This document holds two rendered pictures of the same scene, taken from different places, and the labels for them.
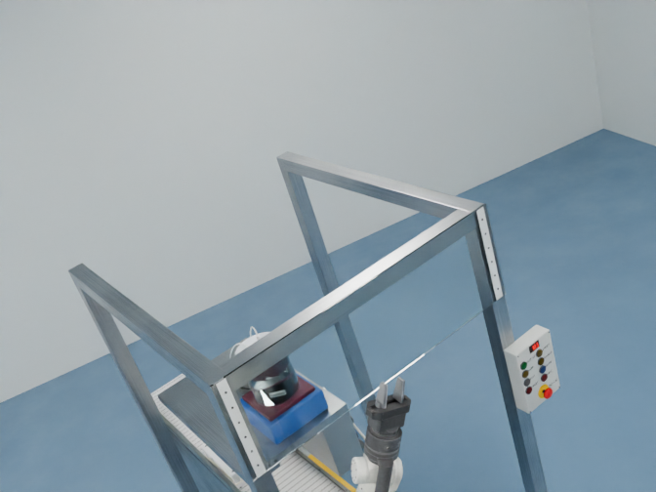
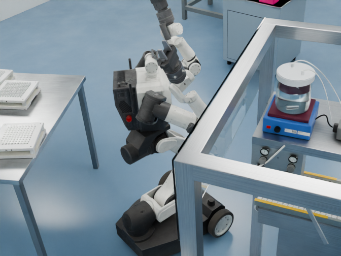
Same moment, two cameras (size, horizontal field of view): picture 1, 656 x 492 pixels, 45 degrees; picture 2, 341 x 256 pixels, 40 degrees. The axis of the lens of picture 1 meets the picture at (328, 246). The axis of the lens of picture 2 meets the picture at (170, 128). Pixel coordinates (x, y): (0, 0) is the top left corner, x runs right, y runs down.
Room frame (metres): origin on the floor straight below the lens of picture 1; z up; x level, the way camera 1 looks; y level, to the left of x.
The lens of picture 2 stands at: (3.05, -1.11, 2.48)
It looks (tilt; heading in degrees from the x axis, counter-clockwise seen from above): 36 degrees down; 144
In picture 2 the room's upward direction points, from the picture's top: 4 degrees counter-clockwise
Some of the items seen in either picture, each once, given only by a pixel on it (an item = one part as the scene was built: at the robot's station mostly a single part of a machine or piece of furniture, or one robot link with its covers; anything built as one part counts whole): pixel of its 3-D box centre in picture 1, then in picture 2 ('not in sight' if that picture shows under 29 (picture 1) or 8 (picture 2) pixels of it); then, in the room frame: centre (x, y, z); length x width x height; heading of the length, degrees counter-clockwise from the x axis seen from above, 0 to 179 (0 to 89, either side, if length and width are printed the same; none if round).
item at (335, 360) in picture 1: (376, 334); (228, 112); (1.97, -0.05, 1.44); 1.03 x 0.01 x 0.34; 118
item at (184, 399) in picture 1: (247, 403); (333, 129); (2.15, 0.41, 1.22); 0.62 x 0.38 x 0.04; 28
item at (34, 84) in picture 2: not in sight; (14, 91); (0.26, -0.34, 0.89); 0.25 x 0.24 x 0.02; 133
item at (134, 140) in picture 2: not in sight; (144, 141); (1.21, 0.03, 0.82); 0.28 x 0.13 x 0.18; 91
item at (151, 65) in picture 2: not in sight; (151, 65); (1.23, 0.11, 1.29); 0.10 x 0.07 x 0.09; 146
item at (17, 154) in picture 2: not in sight; (20, 142); (0.76, -0.53, 0.84); 0.24 x 0.24 x 0.02; 50
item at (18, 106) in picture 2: not in sight; (16, 97); (0.26, -0.34, 0.84); 0.24 x 0.24 x 0.02; 43
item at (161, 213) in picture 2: not in sight; (161, 202); (1.21, 0.10, 0.28); 0.21 x 0.20 x 0.13; 91
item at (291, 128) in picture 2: not in sight; (291, 115); (2.01, 0.28, 1.28); 0.21 x 0.20 x 0.09; 118
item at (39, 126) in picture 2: not in sight; (18, 136); (0.76, -0.53, 0.89); 0.25 x 0.24 x 0.02; 140
